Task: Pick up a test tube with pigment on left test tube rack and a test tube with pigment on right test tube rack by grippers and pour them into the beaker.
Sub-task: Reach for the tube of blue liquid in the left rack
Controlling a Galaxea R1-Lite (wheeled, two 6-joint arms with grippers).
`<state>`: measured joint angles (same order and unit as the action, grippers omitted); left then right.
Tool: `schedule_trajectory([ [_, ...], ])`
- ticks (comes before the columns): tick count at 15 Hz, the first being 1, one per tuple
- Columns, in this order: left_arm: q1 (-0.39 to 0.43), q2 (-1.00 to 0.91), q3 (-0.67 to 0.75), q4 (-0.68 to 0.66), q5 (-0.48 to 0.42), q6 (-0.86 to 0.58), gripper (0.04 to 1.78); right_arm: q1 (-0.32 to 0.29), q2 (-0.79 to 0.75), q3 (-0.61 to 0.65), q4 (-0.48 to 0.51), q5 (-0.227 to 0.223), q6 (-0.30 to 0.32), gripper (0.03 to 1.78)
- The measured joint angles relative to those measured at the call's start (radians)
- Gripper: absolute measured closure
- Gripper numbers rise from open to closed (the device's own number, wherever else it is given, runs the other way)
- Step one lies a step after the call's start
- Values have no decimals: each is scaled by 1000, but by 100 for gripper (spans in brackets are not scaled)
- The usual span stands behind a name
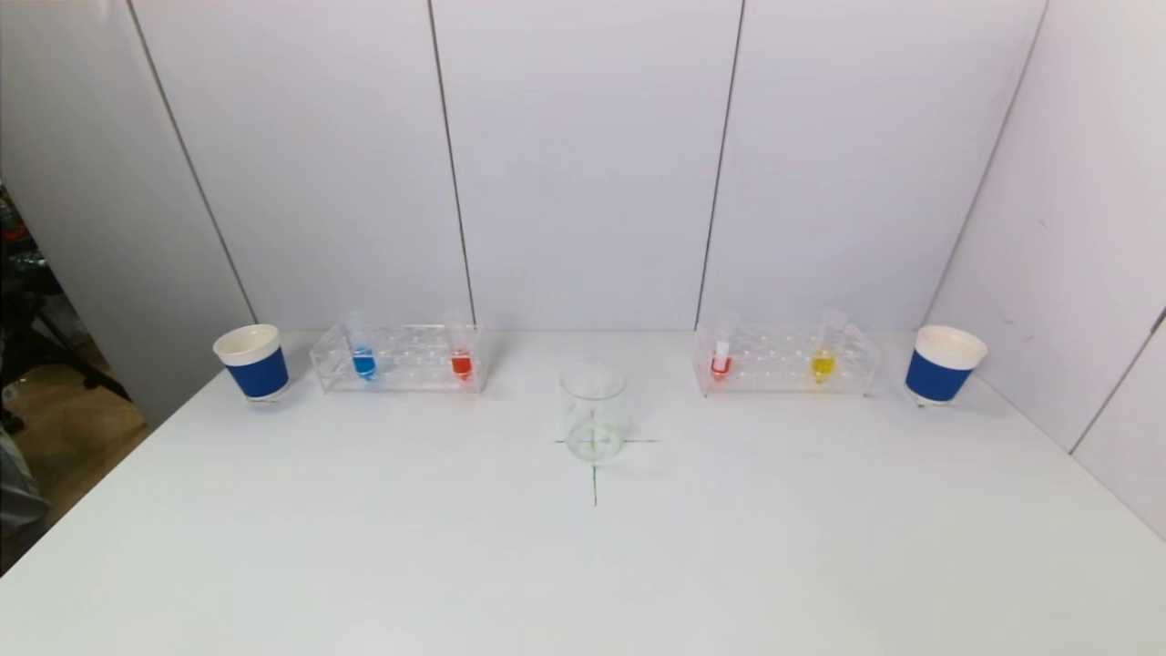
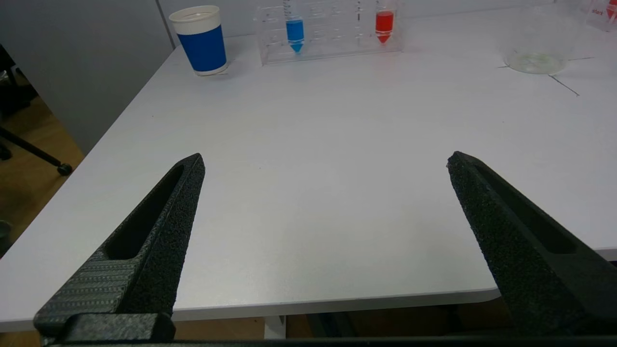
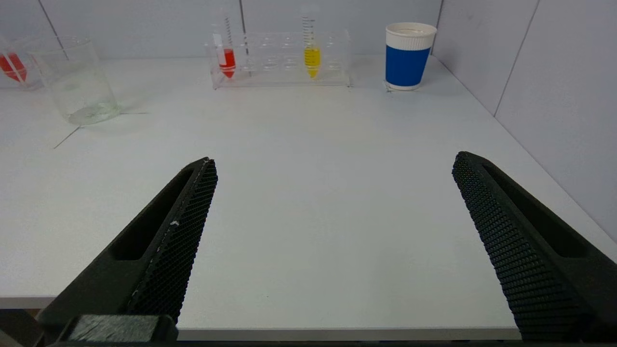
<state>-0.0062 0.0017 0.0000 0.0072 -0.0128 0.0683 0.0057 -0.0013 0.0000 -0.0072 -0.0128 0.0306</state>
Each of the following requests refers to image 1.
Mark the red pigment test tube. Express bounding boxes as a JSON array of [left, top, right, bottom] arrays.
[[444, 312, 476, 381]]

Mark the clear conical plastic test tube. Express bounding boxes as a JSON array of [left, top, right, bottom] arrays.
[[343, 312, 377, 381]]

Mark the clear glass beaker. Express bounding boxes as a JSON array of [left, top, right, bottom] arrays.
[[559, 362, 629, 465]]

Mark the blue white paper cup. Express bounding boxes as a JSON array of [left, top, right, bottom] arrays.
[[212, 323, 291, 403], [904, 324, 989, 406]]

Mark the dark background equipment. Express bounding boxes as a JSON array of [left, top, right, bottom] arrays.
[[0, 182, 133, 436]]

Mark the red pigment tube white label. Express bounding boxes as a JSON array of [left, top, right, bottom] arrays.
[[711, 313, 741, 381]]

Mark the clear acrylic test tube rack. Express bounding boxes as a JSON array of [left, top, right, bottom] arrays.
[[691, 322, 882, 397], [309, 323, 486, 395]]

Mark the grey plastic bag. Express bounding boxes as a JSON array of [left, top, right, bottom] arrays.
[[0, 428, 48, 540]]

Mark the yellow pigment test tube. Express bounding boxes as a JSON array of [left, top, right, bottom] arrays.
[[811, 309, 848, 384]]

